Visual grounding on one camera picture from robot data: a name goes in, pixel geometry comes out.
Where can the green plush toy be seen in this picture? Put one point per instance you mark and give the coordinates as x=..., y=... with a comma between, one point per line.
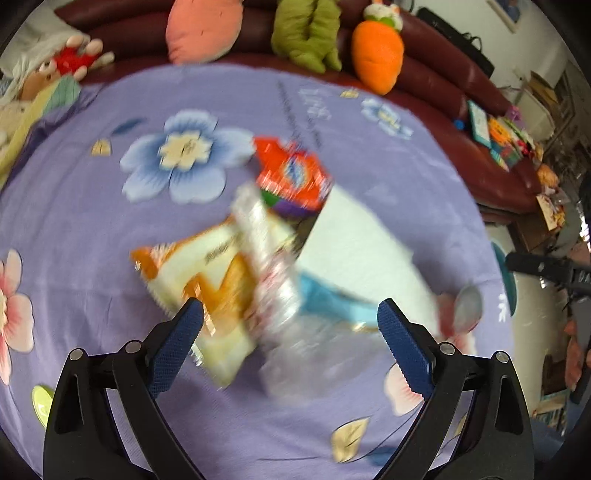
x=304, y=32

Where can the light blue packet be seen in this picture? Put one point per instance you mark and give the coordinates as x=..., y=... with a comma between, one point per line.
x=323, y=295

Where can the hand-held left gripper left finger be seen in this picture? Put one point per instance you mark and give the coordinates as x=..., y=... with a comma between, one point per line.
x=178, y=341

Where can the purple floral tablecloth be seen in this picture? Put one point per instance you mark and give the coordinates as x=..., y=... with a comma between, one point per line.
x=92, y=258

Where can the wooden side cabinet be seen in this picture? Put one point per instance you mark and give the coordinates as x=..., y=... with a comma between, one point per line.
x=531, y=230

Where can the cream plush toy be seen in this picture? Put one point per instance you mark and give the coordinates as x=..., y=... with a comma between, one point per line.
x=14, y=122

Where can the dark red leather sofa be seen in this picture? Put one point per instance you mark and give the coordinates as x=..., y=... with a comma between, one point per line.
x=438, y=78

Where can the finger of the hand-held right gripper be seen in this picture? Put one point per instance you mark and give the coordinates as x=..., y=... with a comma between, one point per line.
x=535, y=265

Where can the small blue toy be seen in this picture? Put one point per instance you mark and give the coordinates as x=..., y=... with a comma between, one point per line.
x=458, y=124

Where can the teal book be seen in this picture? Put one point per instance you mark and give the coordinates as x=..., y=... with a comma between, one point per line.
x=478, y=124

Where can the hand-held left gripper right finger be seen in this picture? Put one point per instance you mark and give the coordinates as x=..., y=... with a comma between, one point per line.
x=406, y=350

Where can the black bag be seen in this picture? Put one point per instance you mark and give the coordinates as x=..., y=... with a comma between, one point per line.
x=457, y=37

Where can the grey plastic spoon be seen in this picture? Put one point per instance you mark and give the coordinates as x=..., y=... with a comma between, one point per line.
x=466, y=304

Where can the framed wall picture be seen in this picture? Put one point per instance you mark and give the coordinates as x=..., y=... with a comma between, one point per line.
x=505, y=9

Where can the blue denim trousers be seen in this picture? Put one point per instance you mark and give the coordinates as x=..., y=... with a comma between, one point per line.
x=547, y=445

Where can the orange carrot plush toy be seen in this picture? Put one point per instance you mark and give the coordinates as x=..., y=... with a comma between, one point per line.
x=376, y=55

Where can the brown plush toy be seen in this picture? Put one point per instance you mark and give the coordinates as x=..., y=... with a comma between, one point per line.
x=34, y=84

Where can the teal plastic trash bin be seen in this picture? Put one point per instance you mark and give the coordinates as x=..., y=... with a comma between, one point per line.
x=508, y=281

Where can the red plush toy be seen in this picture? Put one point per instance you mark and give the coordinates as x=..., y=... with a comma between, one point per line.
x=71, y=57

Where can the person's right hand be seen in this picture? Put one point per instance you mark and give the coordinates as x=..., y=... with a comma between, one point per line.
x=577, y=364

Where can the red and beige plush doll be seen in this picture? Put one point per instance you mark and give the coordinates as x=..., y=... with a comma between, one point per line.
x=37, y=41

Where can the pink plush pillow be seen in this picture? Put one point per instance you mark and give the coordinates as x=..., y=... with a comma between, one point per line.
x=203, y=27

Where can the orange red snack packet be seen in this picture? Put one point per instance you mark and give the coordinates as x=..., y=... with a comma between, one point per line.
x=291, y=175

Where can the orange white snack bag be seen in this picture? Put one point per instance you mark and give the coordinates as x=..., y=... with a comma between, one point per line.
x=217, y=277

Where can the cardboard box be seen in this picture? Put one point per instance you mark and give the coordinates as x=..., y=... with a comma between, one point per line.
x=540, y=92

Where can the clear plastic wrapper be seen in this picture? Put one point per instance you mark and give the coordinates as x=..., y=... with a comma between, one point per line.
x=277, y=286

